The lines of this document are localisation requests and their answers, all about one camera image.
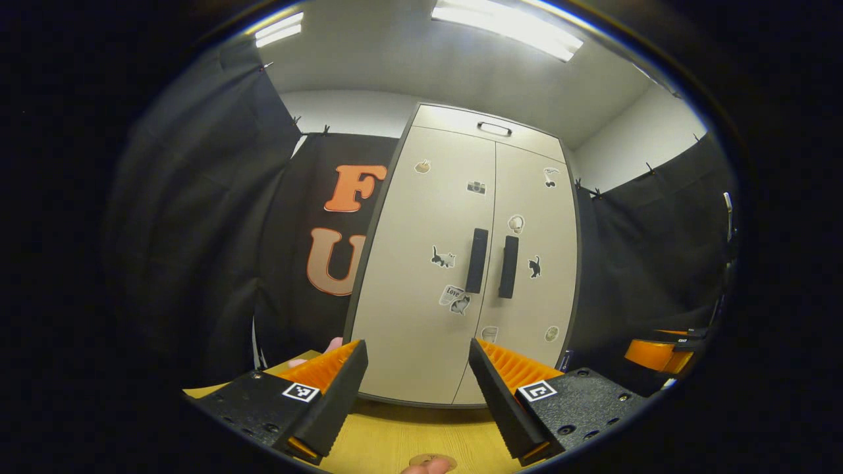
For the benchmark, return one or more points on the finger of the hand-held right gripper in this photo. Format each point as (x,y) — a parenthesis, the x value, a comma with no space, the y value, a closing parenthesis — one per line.
(675,332)
(655,355)

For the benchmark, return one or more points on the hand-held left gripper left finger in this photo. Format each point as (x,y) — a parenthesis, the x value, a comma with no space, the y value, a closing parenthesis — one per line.
(336,408)

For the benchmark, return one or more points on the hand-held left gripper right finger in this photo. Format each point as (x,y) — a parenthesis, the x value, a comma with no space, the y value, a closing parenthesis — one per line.
(500,408)

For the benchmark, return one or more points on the white cabinet door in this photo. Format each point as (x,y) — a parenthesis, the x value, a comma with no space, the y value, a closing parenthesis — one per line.
(421,342)
(540,303)

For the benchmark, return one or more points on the dark blue box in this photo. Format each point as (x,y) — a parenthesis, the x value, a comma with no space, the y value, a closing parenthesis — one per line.
(566,362)

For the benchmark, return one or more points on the computer monitor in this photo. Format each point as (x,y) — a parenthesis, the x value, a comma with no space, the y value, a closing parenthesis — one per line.
(728,217)

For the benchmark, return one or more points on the white cabinet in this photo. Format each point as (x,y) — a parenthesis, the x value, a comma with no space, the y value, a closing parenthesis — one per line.
(573,197)

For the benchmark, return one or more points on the long ceiling light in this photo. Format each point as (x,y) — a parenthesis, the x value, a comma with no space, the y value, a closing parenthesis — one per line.
(507,26)

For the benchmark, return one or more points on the small ceiling light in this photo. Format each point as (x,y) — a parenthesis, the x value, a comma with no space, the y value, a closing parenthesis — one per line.
(280,29)

